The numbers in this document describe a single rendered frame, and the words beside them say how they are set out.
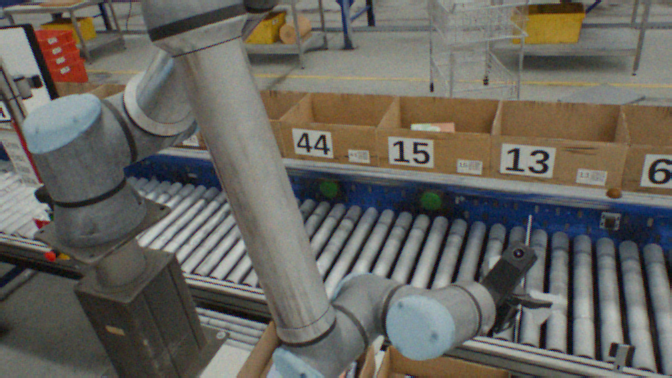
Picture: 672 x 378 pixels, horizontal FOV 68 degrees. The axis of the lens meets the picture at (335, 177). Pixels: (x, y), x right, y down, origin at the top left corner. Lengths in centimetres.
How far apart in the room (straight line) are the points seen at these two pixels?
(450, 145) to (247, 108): 120
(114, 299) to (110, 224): 19
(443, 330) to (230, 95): 43
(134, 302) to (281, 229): 64
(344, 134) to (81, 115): 102
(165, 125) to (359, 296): 54
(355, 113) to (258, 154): 152
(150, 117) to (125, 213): 22
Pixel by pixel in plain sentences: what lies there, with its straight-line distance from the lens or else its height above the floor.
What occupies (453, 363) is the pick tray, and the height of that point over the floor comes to 84.
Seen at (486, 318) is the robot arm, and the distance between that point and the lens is 84.
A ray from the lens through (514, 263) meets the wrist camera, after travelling 90.
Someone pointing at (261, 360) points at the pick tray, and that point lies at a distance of 137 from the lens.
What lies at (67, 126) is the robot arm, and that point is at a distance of 107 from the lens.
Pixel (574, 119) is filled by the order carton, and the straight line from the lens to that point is 198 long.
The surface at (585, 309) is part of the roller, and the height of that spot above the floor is 75.
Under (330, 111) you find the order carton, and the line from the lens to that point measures 216.
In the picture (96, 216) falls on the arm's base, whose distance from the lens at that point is 114.
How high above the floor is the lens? 182
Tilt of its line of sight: 31 degrees down
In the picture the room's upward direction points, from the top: 8 degrees counter-clockwise
